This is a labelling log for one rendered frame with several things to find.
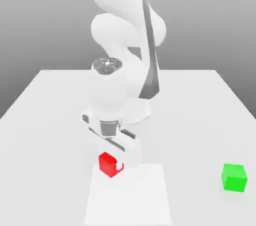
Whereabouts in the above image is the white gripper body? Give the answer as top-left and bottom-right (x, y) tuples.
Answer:
(86, 125), (143, 169)

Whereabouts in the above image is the small red cube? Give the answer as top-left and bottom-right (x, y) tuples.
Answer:
(98, 151), (125, 179)

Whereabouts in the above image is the small green cube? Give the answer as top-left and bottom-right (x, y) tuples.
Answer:
(221, 163), (248, 193)

